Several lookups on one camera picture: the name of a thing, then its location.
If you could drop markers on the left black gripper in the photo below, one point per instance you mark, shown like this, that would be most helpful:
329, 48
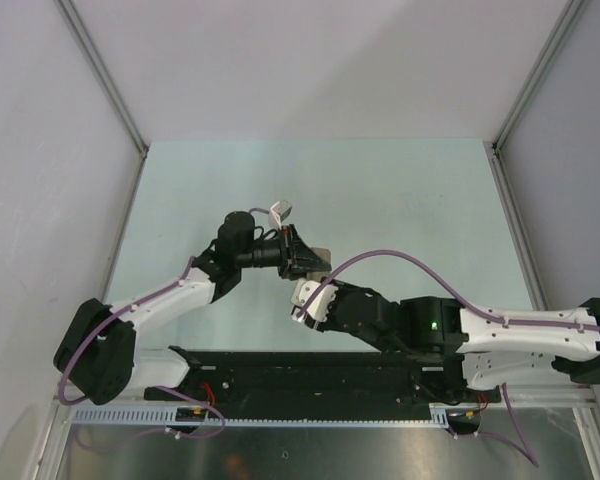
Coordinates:
296, 259

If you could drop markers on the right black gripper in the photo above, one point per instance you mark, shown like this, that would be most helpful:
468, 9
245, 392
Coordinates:
343, 288

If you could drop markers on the white remote control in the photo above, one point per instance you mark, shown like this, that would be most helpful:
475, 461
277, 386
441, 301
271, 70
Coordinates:
321, 264

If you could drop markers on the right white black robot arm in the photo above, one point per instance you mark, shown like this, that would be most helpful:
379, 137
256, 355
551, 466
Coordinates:
493, 346

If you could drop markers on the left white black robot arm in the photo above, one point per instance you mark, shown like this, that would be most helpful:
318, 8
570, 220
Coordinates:
98, 356

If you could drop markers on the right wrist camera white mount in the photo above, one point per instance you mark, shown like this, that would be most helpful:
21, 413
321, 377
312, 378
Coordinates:
308, 308

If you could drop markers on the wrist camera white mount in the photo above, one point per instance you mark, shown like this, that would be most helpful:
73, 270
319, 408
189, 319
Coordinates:
280, 210
308, 308

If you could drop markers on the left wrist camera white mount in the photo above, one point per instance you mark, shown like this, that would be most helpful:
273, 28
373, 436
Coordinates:
280, 210

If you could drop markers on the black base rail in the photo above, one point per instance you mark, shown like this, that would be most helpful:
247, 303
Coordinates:
322, 386

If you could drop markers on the left aluminium frame post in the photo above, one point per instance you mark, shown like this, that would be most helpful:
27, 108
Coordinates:
97, 65

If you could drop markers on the aluminium frame post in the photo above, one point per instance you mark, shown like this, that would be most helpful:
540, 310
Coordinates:
542, 66
97, 65

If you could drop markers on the right aluminium frame post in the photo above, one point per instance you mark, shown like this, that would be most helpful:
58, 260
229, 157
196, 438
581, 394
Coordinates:
542, 66

